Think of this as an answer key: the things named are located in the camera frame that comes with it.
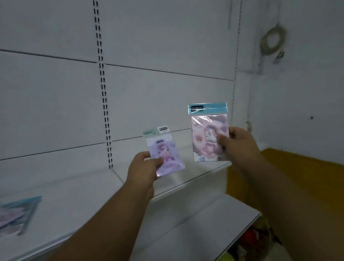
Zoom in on white metal shelf unit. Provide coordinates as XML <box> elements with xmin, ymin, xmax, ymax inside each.
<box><xmin>0</xmin><ymin>0</ymin><xmax>274</xmax><ymax>261</ymax></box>

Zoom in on coiled white cable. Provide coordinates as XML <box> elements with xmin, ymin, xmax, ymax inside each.
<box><xmin>259</xmin><ymin>23</ymin><xmax>289</xmax><ymax>65</ymax></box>

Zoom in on purple cartoon sticker packet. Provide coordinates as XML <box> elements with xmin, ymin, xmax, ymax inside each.
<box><xmin>142</xmin><ymin>126</ymin><xmax>186</xmax><ymax>179</ymax></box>

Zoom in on pile of sticker packets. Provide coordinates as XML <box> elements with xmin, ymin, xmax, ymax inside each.
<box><xmin>0</xmin><ymin>196</ymin><xmax>44</xmax><ymax>240</ymax></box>

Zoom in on person's left forearm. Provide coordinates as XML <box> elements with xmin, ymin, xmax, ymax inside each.
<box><xmin>32</xmin><ymin>182</ymin><xmax>157</xmax><ymax>261</ymax></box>

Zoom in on person's left hand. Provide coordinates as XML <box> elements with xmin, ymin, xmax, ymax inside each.
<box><xmin>125</xmin><ymin>151</ymin><xmax>165</xmax><ymax>194</ymax></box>

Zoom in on person's right forearm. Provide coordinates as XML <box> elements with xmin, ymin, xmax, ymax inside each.
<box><xmin>231</xmin><ymin>151</ymin><xmax>344</xmax><ymax>261</ymax></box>

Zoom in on colourful goods under shelf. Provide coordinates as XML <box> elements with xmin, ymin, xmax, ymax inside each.
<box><xmin>209</xmin><ymin>215</ymin><xmax>281</xmax><ymax>261</ymax></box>

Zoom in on pink unicorn sticker packet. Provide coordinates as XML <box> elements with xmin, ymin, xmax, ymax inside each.
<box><xmin>188</xmin><ymin>102</ymin><xmax>231</xmax><ymax>163</ymax></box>

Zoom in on person's right hand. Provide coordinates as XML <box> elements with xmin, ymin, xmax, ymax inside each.
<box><xmin>217</xmin><ymin>125</ymin><xmax>264</xmax><ymax>166</ymax></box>

